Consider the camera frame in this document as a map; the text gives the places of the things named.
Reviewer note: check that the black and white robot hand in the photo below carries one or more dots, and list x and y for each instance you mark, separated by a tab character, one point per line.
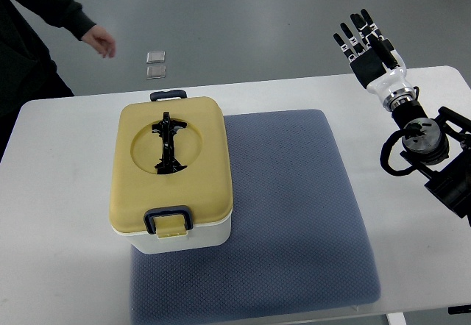
377	65

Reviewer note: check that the upper metal floor plate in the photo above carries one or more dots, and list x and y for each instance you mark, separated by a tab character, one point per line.
153	57

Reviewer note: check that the blue-grey mesh cushion mat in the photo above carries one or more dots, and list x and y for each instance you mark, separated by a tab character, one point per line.
297	244

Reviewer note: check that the metal floor plate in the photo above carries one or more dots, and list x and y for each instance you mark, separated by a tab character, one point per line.
153	57
156	71

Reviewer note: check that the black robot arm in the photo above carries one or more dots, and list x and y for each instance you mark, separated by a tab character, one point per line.
439	148

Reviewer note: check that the person's dark clothed body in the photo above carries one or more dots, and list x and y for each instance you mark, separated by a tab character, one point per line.
27	70

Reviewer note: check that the white table leg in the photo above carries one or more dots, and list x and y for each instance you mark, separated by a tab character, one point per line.
396	318

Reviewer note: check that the yellow storage box lid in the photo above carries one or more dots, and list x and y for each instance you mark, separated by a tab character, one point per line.
171	168

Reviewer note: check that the lower metal floor plate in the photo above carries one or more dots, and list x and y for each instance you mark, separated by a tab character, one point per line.
156	71

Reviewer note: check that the white storage box base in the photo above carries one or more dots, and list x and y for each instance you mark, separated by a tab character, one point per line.
201	236

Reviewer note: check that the person's bare hand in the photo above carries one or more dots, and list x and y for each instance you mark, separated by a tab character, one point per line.
101	41

